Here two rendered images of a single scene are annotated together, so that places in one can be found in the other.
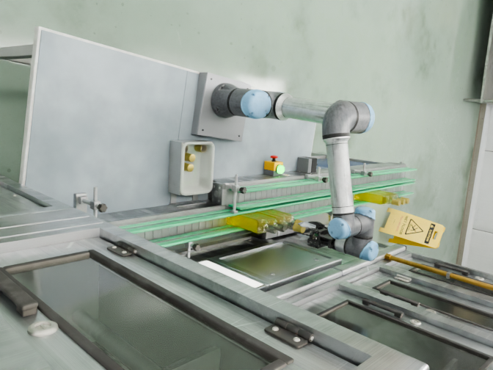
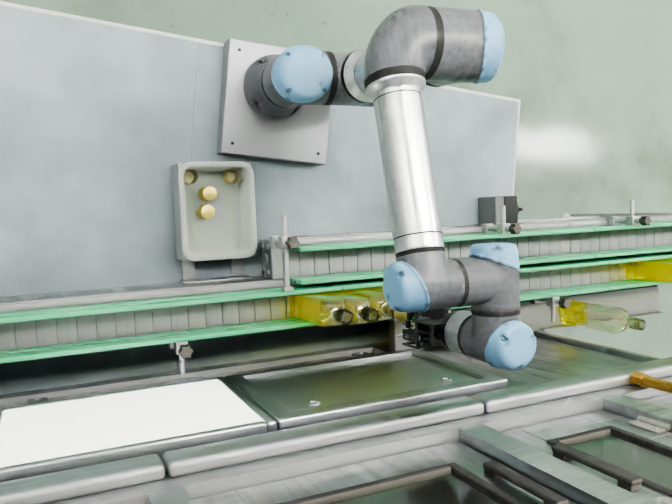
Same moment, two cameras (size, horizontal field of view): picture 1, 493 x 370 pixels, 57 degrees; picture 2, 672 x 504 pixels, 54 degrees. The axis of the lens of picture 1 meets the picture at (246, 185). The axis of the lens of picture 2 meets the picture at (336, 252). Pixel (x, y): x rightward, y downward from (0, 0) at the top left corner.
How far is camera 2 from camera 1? 0.90 m
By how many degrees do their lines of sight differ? 23
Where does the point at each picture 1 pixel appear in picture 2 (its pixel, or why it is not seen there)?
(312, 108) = not seen: hidden behind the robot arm
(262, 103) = (309, 70)
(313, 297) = (371, 454)
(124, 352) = not seen: outside the picture
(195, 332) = not seen: outside the picture
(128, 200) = (90, 271)
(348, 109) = (412, 16)
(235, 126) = (308, 136)
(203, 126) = (233, 137)
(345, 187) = (409, 189)
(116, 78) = (46, 59)
